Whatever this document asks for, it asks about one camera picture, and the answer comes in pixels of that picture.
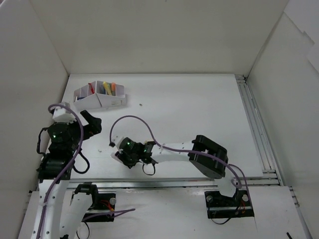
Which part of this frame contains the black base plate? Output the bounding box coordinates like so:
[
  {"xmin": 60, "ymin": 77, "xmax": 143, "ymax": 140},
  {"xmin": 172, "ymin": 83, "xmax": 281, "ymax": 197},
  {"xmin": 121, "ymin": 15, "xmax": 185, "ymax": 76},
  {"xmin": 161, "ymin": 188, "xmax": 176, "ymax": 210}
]
[
  {"xmin": 84, "ymin": 192, "xmax": 116, "ymax": 223},
  {"xmin": 204, "ymin": 190, "xmax": 255, "ymax": 219}
]

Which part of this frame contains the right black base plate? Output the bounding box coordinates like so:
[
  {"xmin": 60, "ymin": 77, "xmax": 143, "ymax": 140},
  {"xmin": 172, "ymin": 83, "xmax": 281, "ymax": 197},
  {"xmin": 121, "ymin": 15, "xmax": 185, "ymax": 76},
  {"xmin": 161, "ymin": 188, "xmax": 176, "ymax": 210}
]
[{"xmin": 204, "ymin": 190, "xmax": 255, "ymax": 219}]

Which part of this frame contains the red ballpoint pen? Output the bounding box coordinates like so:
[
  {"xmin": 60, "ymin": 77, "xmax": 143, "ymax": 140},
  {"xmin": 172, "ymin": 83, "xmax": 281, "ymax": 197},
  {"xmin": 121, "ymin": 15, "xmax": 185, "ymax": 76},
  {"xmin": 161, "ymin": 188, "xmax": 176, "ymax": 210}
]
[{"xmin": 88, "ymin": 83, "xmax": 95, "ymax": 94}]

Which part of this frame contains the aluminium table rail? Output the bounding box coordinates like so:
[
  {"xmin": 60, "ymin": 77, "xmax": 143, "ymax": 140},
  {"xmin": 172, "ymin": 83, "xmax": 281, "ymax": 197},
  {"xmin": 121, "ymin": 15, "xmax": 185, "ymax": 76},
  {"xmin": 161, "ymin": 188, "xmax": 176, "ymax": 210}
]
[{"xmin": 37, "ymin": 178, "xmax": 280, "ymax": 191}]

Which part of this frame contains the orange translucent highlighter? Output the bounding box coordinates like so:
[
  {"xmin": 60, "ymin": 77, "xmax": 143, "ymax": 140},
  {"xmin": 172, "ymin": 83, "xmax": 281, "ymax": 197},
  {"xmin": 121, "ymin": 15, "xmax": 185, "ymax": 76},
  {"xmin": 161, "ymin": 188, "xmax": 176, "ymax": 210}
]
[{"xmin": 111, "ymin": 83, "xmax": 116, "ymax": 96}]

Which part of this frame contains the white desk organizer container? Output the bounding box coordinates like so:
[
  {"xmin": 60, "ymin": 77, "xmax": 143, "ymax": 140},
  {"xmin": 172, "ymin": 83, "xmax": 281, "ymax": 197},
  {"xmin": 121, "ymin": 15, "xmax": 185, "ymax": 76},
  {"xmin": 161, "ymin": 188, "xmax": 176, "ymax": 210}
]
[{"xmin": 73, "ymin": 81, "xmax": 127, "ymax": 111}]

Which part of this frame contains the pink highlighter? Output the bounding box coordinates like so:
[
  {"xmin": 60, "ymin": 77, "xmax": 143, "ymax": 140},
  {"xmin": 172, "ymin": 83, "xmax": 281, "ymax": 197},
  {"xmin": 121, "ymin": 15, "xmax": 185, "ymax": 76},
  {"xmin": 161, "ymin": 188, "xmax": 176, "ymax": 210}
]
[{"xmin": 111, "ymin": 153, "xmax": 121, "ymax": 162}]

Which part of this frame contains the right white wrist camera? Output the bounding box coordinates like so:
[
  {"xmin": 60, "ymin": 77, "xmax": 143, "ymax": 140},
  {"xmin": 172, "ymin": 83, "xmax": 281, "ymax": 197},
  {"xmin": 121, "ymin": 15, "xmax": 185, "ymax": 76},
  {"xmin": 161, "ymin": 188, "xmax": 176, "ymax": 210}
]
[{"xmin": 109, "ymin": 135, "xmax": 125, "ymax": 151}]

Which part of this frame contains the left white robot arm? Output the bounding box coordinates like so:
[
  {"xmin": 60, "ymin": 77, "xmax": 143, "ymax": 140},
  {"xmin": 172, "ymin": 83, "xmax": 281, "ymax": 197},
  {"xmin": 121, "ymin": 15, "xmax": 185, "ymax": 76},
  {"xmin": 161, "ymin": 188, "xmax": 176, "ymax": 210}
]
[{"xmin": 30, "ymin": 105, "xmax": 102, "ymax": 239}]

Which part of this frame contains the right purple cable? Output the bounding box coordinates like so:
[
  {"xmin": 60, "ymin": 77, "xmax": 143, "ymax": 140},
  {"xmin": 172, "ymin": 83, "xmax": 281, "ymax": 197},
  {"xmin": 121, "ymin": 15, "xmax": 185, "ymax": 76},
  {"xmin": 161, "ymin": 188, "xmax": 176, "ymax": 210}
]
[{"xmin": 109, "ymin": 115, "xmax": 250, "ymax": 190}]

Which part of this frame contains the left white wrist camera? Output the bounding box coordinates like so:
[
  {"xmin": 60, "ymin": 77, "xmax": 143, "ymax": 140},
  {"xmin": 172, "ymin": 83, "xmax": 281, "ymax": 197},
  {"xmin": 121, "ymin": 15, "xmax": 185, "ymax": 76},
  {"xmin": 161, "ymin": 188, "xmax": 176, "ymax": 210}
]
[{"xmin": 52, "ymin": 107, "xmax": 76, "ymax": 123}]

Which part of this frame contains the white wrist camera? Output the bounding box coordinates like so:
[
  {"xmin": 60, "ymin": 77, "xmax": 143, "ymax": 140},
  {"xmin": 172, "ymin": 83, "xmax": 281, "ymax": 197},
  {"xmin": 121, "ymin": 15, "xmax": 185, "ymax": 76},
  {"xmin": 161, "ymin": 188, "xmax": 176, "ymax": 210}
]
[
  {"xmin": 52, "ymin": 107, "xmax": 76, "ymax": 123},
  {"xmin": 109, "ymin": 135, "xmax": 125, "ymax": 151}
]

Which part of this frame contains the yellow highlighter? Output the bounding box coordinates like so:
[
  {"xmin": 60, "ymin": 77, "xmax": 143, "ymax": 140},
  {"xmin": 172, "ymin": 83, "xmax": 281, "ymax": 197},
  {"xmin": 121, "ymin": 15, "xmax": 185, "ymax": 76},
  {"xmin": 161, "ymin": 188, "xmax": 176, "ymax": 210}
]
[{"xmin": 103, "ymin": 82, "xmax": 112, "ymax": 95}]

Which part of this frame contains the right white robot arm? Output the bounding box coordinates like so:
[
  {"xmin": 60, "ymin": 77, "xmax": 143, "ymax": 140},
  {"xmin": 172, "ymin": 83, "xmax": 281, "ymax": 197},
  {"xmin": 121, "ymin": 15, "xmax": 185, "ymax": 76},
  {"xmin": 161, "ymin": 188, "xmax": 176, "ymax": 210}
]
[{"xmin": 111, "ymin": 135, "xmax": 242, "ymax": 205}]

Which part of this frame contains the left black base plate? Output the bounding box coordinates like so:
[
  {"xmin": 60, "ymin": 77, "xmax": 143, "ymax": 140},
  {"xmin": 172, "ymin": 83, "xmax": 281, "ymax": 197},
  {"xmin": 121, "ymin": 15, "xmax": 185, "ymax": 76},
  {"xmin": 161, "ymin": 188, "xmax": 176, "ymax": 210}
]
[{"xmin": 84, "ymin": 192, "xmax": 116, "ymax": 223}]

